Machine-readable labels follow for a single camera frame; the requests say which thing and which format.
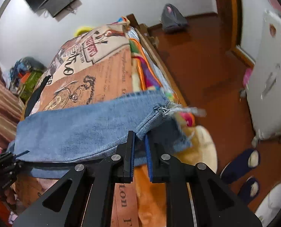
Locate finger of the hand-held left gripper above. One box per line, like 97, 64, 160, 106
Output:
12, 150, 30, 162

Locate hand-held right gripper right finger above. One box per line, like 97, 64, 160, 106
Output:
145, 135, 262, 227

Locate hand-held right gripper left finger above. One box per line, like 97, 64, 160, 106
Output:
13, 131, 135, 227

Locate blue denim pants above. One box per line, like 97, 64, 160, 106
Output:
7, 90, 207, 179

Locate person's left hand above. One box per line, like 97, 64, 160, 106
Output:
2, 186, 17, 206

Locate striped pink curtain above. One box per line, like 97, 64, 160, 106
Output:
0, 49, 26, 152

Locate black cloth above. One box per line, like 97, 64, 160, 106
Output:
25, 75, 52, 118

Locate pile of mixed clothes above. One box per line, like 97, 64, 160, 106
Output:
9, 57, 48, 103

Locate colourful striped blanket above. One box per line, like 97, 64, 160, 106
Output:
129, 37, 196, 126

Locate dark blue slipper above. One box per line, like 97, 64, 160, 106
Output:
220, 148, 261, 184
237, 176, 261, 205

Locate newspaper printed blanket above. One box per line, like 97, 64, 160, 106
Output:
13, 24, 141, 227

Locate white slipper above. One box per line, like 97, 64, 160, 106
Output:
255, 182, 281, 221

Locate pink plastic object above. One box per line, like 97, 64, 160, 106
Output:
243, 67, 253, 88

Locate yellow round cushion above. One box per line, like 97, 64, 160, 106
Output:
74, 26, 94, 37

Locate grey backpack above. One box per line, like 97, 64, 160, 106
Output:
160, 3, 189, 34

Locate white refrigerator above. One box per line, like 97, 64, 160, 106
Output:
245, 9, 281, 140

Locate wooden bed frame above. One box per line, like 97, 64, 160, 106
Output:
126, 14, 189, 107

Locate black television cable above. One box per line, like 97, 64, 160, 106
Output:
64, 4, 78, 14

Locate wooden door frame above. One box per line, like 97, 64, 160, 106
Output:
227, 0, 256, 67

